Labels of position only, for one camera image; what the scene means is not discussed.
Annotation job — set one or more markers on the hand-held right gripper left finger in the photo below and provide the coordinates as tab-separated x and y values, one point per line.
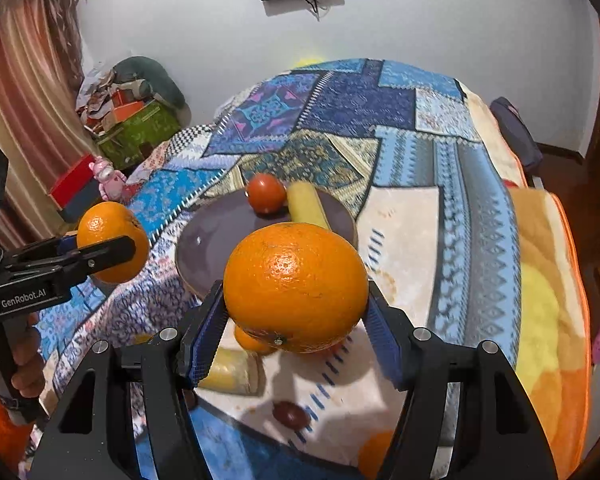
206	332

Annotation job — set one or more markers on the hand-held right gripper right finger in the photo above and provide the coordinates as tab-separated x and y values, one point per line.
384	340

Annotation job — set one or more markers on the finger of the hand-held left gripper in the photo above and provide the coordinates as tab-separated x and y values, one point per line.
66	243
95	257

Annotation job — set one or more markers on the small orange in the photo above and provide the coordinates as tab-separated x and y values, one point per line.
250	340
377	452
111	225

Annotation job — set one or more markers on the dark brown plate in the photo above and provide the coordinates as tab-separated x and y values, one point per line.
215	240

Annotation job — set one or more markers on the large orange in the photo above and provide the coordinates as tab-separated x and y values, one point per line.
295	287

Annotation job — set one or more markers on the person's left hand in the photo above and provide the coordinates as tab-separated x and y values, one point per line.
27	352

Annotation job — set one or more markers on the yellow banana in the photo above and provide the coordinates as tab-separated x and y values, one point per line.
307	206
232	372

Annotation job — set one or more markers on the red storage box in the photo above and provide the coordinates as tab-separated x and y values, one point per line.
72	187

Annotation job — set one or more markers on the pink plush toy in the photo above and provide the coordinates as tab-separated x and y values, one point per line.
107	177

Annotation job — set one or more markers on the dark red date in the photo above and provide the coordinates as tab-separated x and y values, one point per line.
290	414

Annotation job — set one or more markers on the green patterned box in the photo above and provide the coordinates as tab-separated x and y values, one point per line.
135	132

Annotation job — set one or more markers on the striped brown curtain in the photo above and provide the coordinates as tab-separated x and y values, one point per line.
25	100

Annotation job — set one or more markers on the red tomato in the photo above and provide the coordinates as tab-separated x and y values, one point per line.
265	193

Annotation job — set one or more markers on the pile of crumpled papers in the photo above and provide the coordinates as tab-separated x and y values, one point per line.
105	95

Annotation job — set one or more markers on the orange yellow fleece blanket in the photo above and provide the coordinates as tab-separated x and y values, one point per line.
545	310

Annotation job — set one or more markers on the blue patchwork blanket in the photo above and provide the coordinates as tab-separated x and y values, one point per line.
405	160

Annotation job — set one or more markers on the grey green pillow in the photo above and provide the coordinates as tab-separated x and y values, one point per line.
152	77

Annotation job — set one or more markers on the dark purple bag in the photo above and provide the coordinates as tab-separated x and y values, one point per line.
517	130

